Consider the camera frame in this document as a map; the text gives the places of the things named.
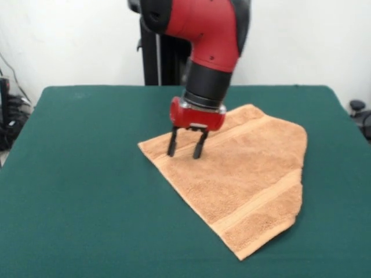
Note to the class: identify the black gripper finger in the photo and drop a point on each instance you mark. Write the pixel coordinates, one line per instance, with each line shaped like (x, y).
(172, 146)
(198, 149)

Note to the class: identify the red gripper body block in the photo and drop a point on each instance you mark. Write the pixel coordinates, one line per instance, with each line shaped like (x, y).
(197, 118)

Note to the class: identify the tan terry towel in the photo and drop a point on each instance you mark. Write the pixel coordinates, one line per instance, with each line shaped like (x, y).
(246, 179)

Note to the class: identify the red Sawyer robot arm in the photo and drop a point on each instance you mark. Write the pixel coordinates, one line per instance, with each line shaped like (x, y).
(208, 29)

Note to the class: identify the dark green table cloth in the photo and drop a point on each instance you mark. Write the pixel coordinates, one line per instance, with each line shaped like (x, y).
(87, 173)

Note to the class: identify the upright black device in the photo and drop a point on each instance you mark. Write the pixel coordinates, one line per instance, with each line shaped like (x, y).
(4, 98)

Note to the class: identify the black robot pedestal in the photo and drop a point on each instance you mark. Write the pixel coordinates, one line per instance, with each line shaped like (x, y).
(150, 63)

